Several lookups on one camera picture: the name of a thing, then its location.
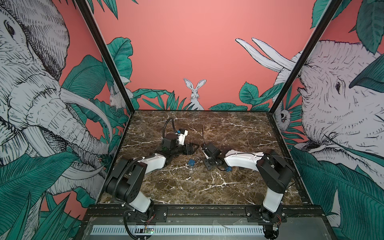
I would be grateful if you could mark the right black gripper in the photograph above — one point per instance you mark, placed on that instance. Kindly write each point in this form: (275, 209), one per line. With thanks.
(207, 165)

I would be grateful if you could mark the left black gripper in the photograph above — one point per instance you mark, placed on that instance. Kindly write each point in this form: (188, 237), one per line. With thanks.
(190, 151)

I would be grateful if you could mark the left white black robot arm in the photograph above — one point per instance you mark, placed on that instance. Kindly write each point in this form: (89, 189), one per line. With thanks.
(125, 181)

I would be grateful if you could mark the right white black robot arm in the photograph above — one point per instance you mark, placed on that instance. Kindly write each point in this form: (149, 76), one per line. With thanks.
(274, 169)

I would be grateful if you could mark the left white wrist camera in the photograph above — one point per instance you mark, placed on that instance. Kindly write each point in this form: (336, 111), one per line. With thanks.
(182, 133)

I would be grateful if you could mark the black front mounting rail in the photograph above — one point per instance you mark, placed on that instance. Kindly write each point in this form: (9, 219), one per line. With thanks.
(161, 212)

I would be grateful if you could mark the white slotted cable duct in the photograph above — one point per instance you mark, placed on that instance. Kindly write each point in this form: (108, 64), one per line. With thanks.
(177, 230)

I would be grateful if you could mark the left black frame post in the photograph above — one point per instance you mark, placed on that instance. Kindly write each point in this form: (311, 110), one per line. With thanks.
(97, 36)

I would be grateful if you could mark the black frame post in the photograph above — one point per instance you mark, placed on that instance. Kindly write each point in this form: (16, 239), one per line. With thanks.
(323, 23)
(97, 36)

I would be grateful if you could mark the right black frame post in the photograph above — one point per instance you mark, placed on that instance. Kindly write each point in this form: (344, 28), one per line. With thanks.
(323, 23)

